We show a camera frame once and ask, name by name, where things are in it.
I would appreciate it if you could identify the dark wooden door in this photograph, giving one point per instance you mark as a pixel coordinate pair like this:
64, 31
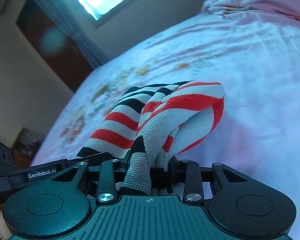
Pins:
56, 48

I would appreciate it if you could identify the wooden bedside cabinet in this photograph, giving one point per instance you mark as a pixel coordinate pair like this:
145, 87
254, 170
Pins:
17, 157

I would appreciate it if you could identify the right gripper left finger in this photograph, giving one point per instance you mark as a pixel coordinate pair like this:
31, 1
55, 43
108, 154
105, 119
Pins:
96, 175

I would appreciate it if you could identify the grey left curtain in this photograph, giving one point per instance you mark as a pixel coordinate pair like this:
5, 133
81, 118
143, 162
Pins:
94, 55

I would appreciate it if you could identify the floral pink bed sheet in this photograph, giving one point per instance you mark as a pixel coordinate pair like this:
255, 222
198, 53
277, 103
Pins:
255, 55

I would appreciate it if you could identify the red black white striped garment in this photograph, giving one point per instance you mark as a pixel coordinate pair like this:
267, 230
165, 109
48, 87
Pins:
153, 124

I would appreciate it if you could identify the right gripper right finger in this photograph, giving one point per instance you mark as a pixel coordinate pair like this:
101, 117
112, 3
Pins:
192, 175

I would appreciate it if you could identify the person's left hand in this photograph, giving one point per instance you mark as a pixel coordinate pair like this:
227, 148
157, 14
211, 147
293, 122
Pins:
5, 233

